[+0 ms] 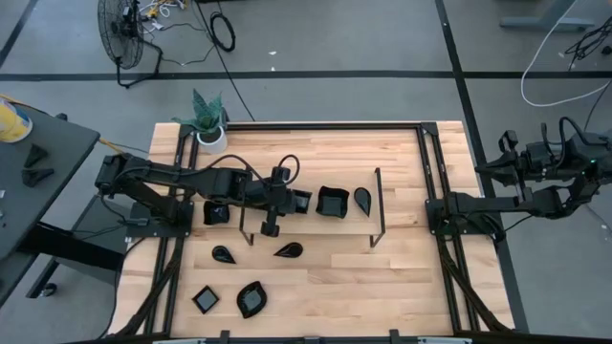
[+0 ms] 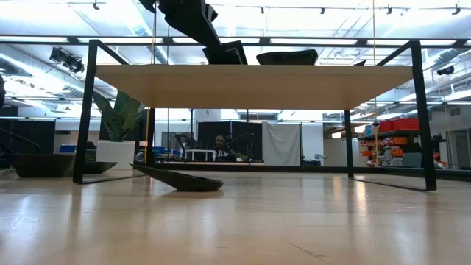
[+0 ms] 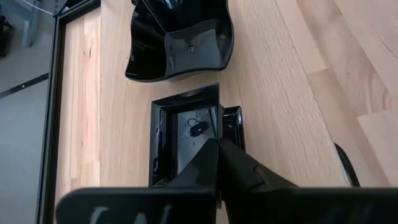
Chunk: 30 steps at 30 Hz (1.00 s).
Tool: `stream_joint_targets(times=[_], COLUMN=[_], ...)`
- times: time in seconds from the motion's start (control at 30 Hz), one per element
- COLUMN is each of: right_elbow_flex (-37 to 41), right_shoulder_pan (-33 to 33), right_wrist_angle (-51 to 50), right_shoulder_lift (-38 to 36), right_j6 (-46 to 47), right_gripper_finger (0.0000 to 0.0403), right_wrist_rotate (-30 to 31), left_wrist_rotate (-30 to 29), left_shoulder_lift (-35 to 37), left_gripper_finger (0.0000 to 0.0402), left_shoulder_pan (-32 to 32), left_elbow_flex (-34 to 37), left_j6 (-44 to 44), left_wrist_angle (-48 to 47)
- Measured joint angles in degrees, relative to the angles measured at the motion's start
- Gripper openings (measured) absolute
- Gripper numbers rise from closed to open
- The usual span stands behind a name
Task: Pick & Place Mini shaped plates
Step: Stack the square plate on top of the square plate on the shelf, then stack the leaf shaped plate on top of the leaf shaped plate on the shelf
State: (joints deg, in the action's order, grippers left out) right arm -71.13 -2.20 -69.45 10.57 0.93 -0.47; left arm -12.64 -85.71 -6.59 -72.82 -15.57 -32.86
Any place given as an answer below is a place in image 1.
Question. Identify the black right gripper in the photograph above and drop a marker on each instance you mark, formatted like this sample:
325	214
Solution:
533	162

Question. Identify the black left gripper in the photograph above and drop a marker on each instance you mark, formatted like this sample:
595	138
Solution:
275	200

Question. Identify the small black square plate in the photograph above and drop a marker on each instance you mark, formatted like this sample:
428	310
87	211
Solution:
304	201
205	299

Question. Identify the black teardrop plate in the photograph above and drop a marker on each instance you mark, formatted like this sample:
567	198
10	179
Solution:
291	250
362	199
221	253

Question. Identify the black leaf-shaped plate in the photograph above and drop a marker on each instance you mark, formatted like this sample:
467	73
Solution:
251	299

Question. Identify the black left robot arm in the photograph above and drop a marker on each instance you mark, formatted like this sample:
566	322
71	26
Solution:
215	184

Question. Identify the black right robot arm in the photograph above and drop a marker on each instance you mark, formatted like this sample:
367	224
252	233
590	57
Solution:
478	203

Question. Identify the wooden riser shelf black legs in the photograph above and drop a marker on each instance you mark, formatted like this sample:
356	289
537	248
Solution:
334	224

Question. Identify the snake plant in white pot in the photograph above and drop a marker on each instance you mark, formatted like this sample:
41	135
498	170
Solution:
208	119

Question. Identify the black standing fan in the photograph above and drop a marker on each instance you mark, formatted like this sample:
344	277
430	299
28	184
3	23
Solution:
119	38

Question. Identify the black side table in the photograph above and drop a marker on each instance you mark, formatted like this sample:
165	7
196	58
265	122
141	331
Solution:
48	191

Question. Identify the black triangular part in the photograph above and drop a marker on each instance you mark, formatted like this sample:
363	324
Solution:
36	177
36	156

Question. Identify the yellow and blue round object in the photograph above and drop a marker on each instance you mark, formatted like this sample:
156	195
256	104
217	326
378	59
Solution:
12	126

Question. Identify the black aluminium table frame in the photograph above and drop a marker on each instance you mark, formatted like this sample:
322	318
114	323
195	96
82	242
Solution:
334	126

